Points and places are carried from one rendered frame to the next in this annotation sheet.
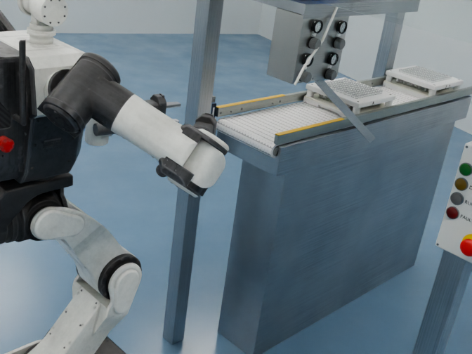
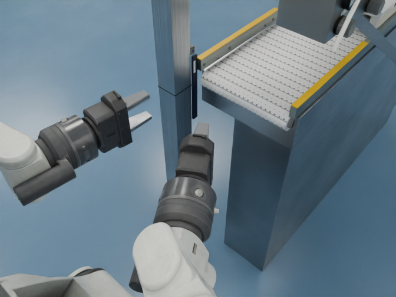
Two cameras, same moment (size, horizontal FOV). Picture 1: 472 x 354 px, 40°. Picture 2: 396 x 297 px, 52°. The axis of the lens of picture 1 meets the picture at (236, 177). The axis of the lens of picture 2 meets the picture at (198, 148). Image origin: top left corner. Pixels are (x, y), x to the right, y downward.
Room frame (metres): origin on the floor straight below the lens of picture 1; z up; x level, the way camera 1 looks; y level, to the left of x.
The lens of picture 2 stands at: (1.20, 0.11, 1.52)
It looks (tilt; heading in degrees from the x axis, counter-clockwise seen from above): 46 degrees down; 359
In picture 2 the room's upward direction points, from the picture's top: straight up
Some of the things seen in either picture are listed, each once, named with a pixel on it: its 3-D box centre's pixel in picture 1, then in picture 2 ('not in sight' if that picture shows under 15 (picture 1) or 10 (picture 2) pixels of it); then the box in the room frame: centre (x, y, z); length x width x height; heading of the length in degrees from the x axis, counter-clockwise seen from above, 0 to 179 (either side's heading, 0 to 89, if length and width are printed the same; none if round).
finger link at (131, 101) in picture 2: (170, 103); (133, 98); (1.81, 0.22, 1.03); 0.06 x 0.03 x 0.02; 130
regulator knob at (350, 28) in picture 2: (305, 74); (346, 24); (1.84, -0.16, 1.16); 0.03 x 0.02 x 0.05; 138
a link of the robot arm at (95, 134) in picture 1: (107, 124); (40, 168); (1.66, 0.37, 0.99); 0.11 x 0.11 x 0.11; 40
